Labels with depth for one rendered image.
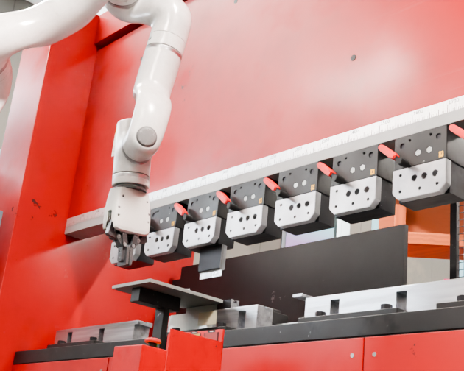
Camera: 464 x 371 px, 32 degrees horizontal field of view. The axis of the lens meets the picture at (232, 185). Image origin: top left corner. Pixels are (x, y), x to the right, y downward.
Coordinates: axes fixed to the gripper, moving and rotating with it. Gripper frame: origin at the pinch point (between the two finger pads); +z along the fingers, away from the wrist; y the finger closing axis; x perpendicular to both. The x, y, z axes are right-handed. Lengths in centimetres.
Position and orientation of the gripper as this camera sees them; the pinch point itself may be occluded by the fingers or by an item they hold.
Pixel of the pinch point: (124, 257)
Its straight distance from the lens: 182.7
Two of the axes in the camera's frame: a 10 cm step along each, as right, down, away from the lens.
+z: -0.4, 9.6, -2.9
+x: 6.9, -1.8, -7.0
